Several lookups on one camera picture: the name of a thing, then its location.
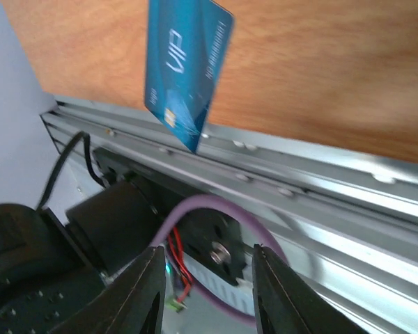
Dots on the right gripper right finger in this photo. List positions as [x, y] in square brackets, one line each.
[284, 303]

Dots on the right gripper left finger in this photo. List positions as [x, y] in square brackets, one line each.
[133, 303]

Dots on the blue card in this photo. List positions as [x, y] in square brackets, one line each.
[187, 42]

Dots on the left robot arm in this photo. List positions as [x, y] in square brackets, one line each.
[99, 273]

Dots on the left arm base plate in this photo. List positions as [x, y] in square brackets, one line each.
[210, 237]

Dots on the aluminium rail frame front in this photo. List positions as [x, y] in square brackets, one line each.
[347, 221]

